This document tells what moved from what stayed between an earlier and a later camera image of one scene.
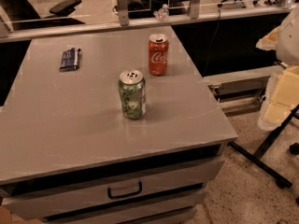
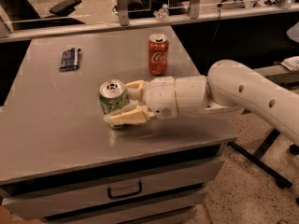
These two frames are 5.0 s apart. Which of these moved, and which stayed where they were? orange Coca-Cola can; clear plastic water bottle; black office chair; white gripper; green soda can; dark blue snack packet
Moved: white gripper; green soda can
Stayed: orange Coca-Cola can; clear plastic water bottle; dark blue snack packet; black office chair
